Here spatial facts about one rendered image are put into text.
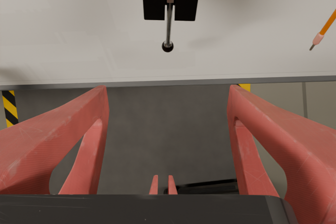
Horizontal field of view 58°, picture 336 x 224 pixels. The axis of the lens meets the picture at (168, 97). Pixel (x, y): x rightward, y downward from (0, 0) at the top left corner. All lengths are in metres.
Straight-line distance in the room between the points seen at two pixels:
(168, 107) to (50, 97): 0.56
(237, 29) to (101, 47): 0.19
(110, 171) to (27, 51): 1.14
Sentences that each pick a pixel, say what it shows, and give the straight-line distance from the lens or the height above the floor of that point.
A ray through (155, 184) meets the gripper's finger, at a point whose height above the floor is 1.13.
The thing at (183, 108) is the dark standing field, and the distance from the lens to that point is 1.40.
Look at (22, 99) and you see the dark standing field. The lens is 1.60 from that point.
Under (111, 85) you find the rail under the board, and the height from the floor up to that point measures 0.86.
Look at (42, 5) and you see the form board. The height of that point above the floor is 1.00.
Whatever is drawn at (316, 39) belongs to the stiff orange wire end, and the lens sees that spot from 0.28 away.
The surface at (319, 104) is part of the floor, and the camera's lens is 1.52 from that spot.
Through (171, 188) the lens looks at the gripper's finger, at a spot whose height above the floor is 1.13.
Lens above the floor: 1.36
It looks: 78 degrees down
